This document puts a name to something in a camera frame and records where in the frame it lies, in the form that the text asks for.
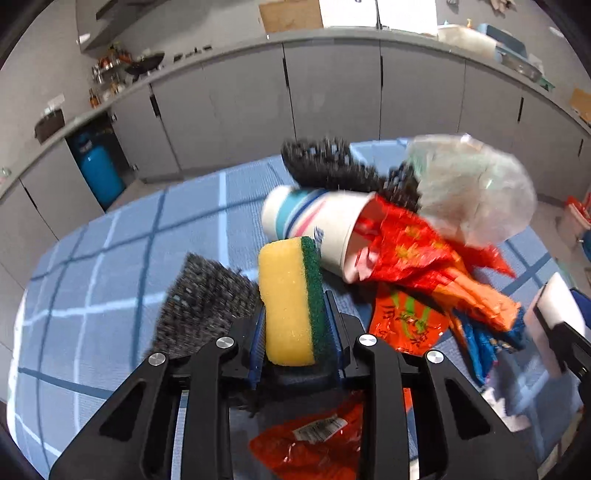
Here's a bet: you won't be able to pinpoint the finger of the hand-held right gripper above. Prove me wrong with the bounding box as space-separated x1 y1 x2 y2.
547 287 591 386

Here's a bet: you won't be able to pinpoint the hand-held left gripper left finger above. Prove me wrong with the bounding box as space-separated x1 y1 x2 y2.
48 308 269 480

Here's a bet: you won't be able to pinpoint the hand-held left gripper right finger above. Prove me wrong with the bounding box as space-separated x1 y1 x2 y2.
325 291 539 480

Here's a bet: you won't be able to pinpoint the white sponge block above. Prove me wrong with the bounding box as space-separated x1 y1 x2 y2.
524 272 575 377

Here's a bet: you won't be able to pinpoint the yellow green sponge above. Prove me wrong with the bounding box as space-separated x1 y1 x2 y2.
257 236 329 367

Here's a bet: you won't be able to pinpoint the white paper cup blue stripes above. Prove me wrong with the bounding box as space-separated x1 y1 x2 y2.
261 185 377 280

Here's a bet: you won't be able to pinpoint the orange wrapper green print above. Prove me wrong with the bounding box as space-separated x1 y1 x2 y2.
368 282 455 356

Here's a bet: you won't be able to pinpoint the grey mesh scouring cloth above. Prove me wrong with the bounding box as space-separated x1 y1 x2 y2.
147 251 264 358

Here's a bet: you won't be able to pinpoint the blue wrapper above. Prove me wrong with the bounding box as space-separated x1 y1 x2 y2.
450 314 527 386

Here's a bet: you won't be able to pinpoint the red wrapper white label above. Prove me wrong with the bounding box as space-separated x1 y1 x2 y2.
249 388 414 480

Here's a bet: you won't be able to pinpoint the red crumpled wrapper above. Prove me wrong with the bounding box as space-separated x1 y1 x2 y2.
353 194 525 333

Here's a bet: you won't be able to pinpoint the white red container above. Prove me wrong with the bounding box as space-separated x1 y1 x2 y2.
556 194 591 250

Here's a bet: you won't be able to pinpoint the blue checked tablecloth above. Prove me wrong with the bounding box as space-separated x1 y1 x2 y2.
7 138 587 480

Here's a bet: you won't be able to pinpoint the black mesh scouring cloth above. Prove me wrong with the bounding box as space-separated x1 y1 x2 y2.
281 136 423 213

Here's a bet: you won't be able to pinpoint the clear plastic bag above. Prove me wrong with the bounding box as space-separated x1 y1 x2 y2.
404 133 539 247

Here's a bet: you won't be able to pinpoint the grey kitchen counter cabinets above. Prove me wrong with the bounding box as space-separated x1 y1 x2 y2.
0 25 591 296

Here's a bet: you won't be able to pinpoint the small cardboard piece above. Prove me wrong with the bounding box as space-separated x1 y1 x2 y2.
570 88 591 123

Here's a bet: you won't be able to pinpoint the blue gas cylinder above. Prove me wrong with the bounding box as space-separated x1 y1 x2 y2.
74 131 126 208

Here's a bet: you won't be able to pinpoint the steel basin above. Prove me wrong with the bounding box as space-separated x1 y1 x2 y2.
501 51 546 84

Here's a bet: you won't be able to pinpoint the dark cooking pot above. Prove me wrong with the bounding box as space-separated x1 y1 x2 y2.
34 108 66 144

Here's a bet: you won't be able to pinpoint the black wok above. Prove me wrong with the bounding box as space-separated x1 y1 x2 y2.
124 52 166 75

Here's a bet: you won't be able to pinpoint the blue plastic container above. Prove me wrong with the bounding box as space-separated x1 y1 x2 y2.
478 23 527 58

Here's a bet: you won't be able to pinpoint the spice rack with bottles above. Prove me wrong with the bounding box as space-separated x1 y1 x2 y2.
88 44 134 109

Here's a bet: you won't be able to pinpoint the white basin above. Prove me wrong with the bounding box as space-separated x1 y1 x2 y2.
436 23 497 58

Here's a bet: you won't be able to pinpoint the brown cardboard board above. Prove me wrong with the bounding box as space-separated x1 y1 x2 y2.
259 0 324 34

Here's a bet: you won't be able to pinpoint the range hood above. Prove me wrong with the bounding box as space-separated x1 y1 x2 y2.
95 0 155 21

